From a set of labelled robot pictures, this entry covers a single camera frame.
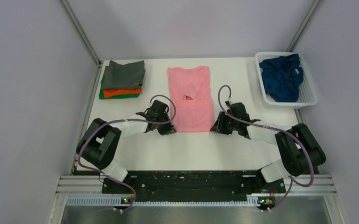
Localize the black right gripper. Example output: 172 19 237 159
211 112 239 135

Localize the pink t shirt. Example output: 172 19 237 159
167 66 214 133

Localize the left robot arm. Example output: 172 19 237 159
76 100 176 193

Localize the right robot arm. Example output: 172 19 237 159
210 101 326 192

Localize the orange folded t shirt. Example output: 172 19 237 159
102 69 143 99

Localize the grey folded t shirt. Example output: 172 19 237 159
101 61 146 90

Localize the green folded t shirt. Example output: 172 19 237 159
99 74 142 99

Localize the blue t shirt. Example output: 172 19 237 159
259 54 304 103

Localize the white plastic basket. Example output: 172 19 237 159
255 52 317 109

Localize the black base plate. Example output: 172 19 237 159
102 170 286 202

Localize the white cable duct rail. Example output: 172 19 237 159
66 196 260 207

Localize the right aluminium frame post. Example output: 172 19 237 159
286 0 324 52

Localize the aluminium frame post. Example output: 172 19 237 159
59 0 101 66
286 0 324 52

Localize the left aluminium frame post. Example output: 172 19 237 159
59 0 101 66

